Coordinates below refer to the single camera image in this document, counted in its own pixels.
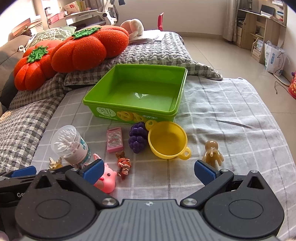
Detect purple toy grapes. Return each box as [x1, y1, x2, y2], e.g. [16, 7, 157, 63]
[128, 121, 149, 154]

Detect wooden desk shelf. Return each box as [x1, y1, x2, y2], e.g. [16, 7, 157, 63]
[236, 1, 287, 64]

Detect beige curtain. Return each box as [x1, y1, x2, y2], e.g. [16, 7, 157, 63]
[222, 0, 241, 42]

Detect brown octopus toy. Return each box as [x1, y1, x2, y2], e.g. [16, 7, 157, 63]
[202, 141, 224, 168]

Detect light grey grid sheet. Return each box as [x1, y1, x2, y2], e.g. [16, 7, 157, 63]
[31, 75, 296, 240]

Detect white folded cloth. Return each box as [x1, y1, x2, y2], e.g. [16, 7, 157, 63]
[129, 30, 166, 44]

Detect small brown tiger figurine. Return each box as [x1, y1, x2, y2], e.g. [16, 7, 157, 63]
[115, 151, 132, 180]

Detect green plastic storage bin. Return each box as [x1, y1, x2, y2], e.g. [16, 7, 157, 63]
[83, 64, 188, 123]

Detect yellow plastic funnel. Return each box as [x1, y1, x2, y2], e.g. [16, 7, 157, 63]
[145, 120, 191, 160]

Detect white desk with books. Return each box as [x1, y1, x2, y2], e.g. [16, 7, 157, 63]
[1, 1, 119, 39]

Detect clear cotton swab jar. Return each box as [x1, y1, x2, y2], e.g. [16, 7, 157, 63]
[51, 125, 90, 166]

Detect red chair back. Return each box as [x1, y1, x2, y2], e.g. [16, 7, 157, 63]
[158, 12, 164, 31]

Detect small orange pumpkin cushion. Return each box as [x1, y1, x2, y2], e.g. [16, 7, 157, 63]
[14, 40, 62, 91]

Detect black floor cable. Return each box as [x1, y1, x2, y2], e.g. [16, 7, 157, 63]
[274, 73, 292, 95]

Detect pink plush rabbit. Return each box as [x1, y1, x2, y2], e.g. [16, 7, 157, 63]
[120, 19, 144, 40]

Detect leaf pattern pillow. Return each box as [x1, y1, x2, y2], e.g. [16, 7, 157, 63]
[26, 26, 76, 49]

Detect grey checked quilted blanket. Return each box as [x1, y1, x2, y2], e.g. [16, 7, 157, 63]
[1, 32, 223, 172]

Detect beige starfish toy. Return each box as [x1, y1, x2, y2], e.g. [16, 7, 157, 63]
[49, 157, 63, 171]

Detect white paper shopping bag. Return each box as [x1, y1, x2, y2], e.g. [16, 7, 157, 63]
[264, 41, 287, 76]

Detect large orange pumpkin cushion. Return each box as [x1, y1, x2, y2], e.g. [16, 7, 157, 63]
[50, 25, 129, 73]

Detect red lantern toy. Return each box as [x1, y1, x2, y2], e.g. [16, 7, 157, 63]
[288, 72, 296, 99]

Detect pink pig toy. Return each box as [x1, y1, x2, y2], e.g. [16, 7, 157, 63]
[94, 163, 117, 193]

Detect pink card box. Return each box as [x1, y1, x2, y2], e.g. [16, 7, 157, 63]
[107, 127, 124, 153]

